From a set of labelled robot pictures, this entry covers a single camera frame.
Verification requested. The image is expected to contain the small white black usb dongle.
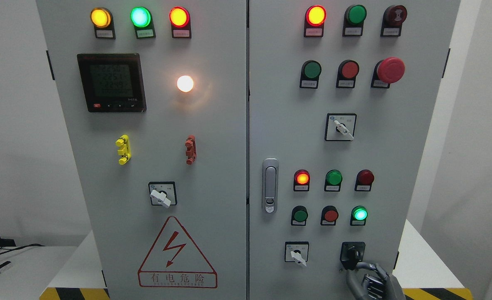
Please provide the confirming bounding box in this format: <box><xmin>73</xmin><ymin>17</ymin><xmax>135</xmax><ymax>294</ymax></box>
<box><xmin>0</xmin><ymin>261</ymin><xmax>13</xmax><ymax>274</ymax></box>

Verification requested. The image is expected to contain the red emergency stop mushroom button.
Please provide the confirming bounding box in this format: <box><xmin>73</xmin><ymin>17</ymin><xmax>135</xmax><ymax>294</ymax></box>
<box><xmin>371</xmin><ymin>57</ymin><xmax>405</xmax><ymax>89</ymax></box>

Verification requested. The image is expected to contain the white selector switch lower right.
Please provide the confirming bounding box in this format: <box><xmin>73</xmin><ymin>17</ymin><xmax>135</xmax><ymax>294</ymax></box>
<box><xmin>285</xmin><ymin>241</ymin><xmax>309</xmax><ymax>267</ymax></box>

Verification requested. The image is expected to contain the yellow terminal connector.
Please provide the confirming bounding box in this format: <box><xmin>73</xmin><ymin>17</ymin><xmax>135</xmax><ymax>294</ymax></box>
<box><xmin>115</xmin><ymin>134</ymin><xmax>131</xmax><ymax>165</ymax></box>

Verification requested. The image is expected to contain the green push button lower left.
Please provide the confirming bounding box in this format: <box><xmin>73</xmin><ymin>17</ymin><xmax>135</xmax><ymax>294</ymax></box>
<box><xmin>291</xmin><ymin>205</ymin><xmax>309</xmax><ymax>226</ymax></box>

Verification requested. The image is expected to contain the green light middle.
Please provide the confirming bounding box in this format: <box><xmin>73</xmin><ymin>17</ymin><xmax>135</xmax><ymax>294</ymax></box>
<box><xmin>324</xmin><ymin>170</ymin><xmax>343</xmax><ymax>192</ymax></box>

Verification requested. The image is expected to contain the green lit indicator light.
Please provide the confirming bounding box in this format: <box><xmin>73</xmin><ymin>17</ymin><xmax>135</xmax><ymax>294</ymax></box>
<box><xmin>130</xmin><ymin>6</ymin><xmax>155</xmax><ymax>39</ymax></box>

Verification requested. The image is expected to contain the red terminal connector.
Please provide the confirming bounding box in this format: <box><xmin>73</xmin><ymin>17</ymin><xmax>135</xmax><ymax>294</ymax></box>
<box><xmin>185</xmin><ymin>135</ymin><xmax>197</xmax><ymax>165</ymax></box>

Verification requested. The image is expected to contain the black rotary knob switch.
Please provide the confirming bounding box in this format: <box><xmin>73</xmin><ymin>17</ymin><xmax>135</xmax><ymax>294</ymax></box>
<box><xmin>339</xmin><ymin>242</ymin><xmax>366</xmax><ymax>270</ymax></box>

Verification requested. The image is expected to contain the black digital power meter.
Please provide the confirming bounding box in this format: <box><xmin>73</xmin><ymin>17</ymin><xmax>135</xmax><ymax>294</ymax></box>
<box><xmin>78</xmin><ymin>53</ymin><xmax>146</xmax><ymax>113</ymax></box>

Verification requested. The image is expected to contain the red light middle left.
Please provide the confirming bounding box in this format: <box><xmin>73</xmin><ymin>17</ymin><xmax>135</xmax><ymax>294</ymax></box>
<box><xmin>293</xmin><ymin>169</ymin><xmax>310</xmax><ymax>192</ymax></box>

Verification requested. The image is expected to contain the red lit light top right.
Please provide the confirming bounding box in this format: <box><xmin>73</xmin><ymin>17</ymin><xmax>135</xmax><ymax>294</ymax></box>
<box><xmin>304</xmin><ymin>5</ymin><xmax>326</xmax><ymax>38</ymax></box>

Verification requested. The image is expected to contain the dark red buzzer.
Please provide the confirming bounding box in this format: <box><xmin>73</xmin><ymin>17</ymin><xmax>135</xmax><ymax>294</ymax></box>
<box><xmin>381</xmin><ymin>5</ymin><xmax>407</xmax><ymax>37</ymax></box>

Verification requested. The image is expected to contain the silver door latch handle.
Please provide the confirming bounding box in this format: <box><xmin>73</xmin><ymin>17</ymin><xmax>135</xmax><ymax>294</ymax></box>
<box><xmin>262</xmin><ymin>158</ymin><xmax>279</xmax><ymax>213</ymax></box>

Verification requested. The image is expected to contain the red lit indicator light left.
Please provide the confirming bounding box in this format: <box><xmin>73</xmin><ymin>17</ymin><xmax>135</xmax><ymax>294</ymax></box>
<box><xmin>168</xmin><ymin>6</ymin><xmax>191</xmax><ymax>39</ymax></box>

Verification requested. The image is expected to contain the yellow indicator light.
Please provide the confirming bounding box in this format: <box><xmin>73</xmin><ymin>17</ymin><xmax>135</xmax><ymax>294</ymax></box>
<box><xmin>90</xmin><ymin>7</ymin><xmax>115</xmax><ymax>39</ymax></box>

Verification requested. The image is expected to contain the red push button lower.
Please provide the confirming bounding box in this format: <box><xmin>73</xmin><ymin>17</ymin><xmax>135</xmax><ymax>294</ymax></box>
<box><xmin>320</xmin><ymin>205</ymin><xmax>339</xmax><ymax>226</ymax></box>

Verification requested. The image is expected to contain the white selector switch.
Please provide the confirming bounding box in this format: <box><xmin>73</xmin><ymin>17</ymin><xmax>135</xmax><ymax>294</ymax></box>
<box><xmin>324</xmin><ymin>113</ymin><xmax>357</xmax><ymax>142</ymax></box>
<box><xmin>285</xmin><ymin>241</ymin><xmax>309</xmax><ymax>267</ymax></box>

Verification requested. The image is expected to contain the green unlit light top right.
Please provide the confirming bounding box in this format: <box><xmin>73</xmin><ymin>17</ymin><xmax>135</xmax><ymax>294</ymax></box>
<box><xmin>342</xmin><ymin>5</ymin><xmax>367</xmax><ymax>37</ymax></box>

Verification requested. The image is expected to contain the white lit indicator lamp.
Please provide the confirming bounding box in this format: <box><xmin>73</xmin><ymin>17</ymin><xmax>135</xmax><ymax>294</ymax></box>
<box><xmin>177</xmin><ymin>75</ymin><xmax>195</xmax><ymax>93</ymax></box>

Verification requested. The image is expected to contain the green push button lower right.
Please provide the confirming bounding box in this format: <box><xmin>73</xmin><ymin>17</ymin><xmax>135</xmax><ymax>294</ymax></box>
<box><xmin>350</xmin><ymin>205</ymin><xmax>368</xmax><ymax>226</ymax></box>

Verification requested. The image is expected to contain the red push button upper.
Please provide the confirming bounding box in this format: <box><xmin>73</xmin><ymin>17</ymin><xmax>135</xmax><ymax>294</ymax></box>
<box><xmin>336</xmin><ymin>60</ymin><xmax>360</xmax><ymax>88</ymax></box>

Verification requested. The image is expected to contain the white selector switch left door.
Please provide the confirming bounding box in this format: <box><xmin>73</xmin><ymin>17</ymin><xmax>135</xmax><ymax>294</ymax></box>
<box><xmin>148</xmin><ymin>182</ymin><xmax>177</xmax><ymax>208</ymax></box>

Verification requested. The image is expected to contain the green push button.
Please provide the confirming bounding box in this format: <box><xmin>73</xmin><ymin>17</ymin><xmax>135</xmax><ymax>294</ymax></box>
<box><xmin>291</xmin><ymin>205</ymin><xmax>309</xmax><ymax>226</ymax></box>
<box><xmin>350</xmin><ymin>205</ymin><xmax>368</xmax><ymax>226</ymax></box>
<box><xmin>300</xmin><ymin>60</ymin><xmax>321</xmax><ymax>89</ymax></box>

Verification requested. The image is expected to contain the grey electrical control cabinet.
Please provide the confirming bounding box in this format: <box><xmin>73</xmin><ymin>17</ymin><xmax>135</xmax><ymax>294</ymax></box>
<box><xmin>36</xmin><ymin>0</ymin><xmax>461</xmax><ymax>300</ymax></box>

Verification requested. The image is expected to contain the white selector switch upper right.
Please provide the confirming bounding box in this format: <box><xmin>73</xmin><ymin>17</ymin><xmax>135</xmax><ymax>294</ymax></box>
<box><xmin>324</xmin><ymin>113</ymin><xmax>357</xmax><ymax>142</ymax></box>

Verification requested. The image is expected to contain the red electrical hazard sticker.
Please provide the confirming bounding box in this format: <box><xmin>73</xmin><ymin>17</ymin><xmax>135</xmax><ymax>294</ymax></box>
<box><xmin>138</xmin><ymin>216</ymin><xmax>218</xmax><ymax>288</ymax></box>

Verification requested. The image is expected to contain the green push button upper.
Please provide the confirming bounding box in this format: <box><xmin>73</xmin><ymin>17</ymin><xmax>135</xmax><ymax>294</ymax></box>
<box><xmin>300</xmin><ymin>60</ymin><xmax>321</xmax><ymax>89</ymax></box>

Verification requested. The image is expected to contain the red light middle right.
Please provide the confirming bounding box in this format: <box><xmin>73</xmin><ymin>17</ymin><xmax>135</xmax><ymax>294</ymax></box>
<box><xmin>354</xmin><ymin>169</ymin><xmax>374</xmax><ymax>192</ymax></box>

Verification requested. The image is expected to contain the red push button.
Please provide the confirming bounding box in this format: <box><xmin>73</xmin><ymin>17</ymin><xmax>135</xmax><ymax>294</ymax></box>
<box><xmin>336</xmin><ymin>60</ymin><xmax>360</xmax><ymax>88</ymax></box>
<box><xmin>320</xmin><ymin>205</ymin><xmax>339</xmax><ymax>226</ymax></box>

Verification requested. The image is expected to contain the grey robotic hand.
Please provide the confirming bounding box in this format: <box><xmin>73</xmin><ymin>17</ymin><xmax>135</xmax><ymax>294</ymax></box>
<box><xmin>346</xmin><ymin>262</ymin><xmax>406</xmax><ymax>300</ymax></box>

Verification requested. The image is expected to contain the black cable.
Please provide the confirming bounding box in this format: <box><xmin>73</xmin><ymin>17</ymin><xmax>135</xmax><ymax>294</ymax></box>
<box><xmin>0</xmin><ymin>244</ymin><xmax>45</xmax><ymax>263</ymax></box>

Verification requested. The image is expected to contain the white platform with hazard stripes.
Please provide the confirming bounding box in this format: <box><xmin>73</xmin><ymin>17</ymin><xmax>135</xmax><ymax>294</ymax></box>
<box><xmin>40</xmin><ymin>221</ymin><xmax>473</xmax><ymax>300</ymax></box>

